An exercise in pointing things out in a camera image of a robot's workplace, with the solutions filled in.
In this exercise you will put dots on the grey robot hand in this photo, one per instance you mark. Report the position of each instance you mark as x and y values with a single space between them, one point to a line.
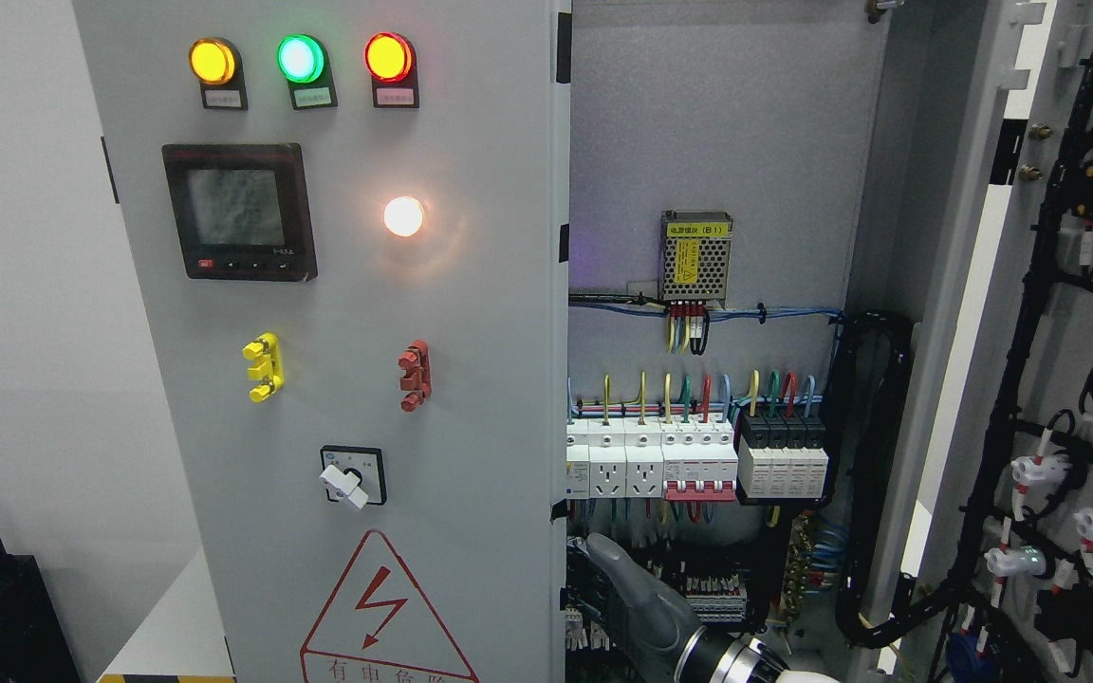
647 620

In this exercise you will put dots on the grey cabinet door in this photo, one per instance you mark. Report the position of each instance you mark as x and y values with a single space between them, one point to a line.
978 508
478 133

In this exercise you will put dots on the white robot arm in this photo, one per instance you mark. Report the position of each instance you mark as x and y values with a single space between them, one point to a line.
712 656

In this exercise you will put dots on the lower relay terminal row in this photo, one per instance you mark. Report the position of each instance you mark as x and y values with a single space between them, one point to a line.
715 591

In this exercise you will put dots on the brass ground terminal bar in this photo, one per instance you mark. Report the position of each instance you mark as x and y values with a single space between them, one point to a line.
797 570

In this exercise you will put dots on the white socket breaker row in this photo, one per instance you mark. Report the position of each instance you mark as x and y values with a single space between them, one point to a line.
673 461

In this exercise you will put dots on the black white surge protector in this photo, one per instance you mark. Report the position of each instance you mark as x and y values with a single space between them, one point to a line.
782 460

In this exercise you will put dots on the red triangle warning sticker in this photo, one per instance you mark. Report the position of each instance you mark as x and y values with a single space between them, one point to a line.
378 626

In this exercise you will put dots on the red terminal clip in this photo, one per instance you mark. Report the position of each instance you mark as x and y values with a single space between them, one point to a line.
415 365

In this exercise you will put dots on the metal mesh power supply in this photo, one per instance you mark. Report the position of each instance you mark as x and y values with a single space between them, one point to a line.
695 249

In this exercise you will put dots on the yellow terminal clip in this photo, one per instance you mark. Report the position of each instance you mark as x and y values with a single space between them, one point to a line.
266 366

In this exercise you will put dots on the white glowing indicator lamp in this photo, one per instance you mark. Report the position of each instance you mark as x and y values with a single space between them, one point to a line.
403 216

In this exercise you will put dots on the black digital power meter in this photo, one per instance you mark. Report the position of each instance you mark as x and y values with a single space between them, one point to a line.
242 211

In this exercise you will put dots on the red indicator lamp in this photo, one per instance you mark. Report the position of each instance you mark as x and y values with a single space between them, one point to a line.
389 57

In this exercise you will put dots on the black box at left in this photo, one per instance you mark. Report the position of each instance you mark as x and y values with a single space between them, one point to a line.
32 645

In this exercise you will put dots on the green indicator lamp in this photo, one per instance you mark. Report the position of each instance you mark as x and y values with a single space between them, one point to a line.
300 58

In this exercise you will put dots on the yellow indicator lamp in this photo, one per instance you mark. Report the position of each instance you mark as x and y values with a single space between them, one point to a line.
213 61

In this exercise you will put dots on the white rotary selector switch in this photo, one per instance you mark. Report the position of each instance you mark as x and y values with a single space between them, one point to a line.
354 475

